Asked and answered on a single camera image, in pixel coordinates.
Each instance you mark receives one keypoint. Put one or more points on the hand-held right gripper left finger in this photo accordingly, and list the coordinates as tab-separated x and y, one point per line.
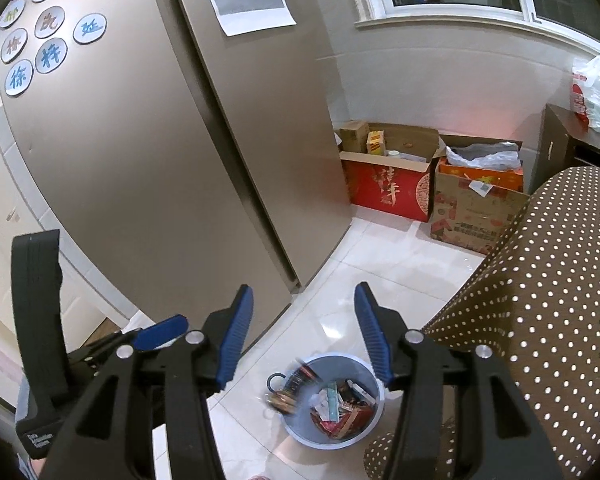
235	340

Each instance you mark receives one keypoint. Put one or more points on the dark snack wrapper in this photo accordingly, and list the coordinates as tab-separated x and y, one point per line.
360	392

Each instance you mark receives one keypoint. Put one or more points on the group of round fridge magnets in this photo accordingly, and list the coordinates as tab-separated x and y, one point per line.
50	55

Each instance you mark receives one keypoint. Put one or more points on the red cardboard box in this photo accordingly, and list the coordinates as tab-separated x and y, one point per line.
380	185

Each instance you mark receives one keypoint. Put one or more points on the white paper sheet grey print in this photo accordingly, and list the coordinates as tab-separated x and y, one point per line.
255	7

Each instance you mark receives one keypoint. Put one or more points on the dark wooden cabinet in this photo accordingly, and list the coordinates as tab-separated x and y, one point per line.
550	145

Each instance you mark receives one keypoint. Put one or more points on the red snack wrapper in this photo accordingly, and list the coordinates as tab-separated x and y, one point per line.
352	417

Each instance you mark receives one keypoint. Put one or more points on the small brown cardboard box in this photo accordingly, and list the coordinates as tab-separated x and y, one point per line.
352	135

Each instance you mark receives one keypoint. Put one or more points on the white framed window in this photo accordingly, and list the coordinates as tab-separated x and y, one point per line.
455	22

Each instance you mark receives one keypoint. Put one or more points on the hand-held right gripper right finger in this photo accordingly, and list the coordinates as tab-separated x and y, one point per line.
372	340

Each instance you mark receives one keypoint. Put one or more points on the blue-grey plastic bin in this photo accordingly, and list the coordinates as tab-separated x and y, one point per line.
300	427

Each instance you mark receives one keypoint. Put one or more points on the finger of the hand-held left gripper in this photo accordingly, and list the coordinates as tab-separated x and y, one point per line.
160	332

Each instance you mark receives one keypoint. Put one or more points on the brown printed cardboard box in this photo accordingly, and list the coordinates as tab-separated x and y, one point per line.
470	210

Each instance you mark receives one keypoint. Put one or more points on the yellow carton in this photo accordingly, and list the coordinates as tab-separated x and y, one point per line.
375	142

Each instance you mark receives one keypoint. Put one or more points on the colourful striped snack packet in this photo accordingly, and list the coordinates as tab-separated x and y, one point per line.
285	395

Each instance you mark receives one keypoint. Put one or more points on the brown dotted tablecloth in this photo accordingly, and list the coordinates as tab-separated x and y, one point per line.
530	310

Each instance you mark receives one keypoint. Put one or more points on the gold refrigerator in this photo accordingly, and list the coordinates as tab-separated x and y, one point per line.
130	185

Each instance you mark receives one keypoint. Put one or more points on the grey plastic bag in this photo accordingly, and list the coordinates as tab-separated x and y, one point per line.
480	156

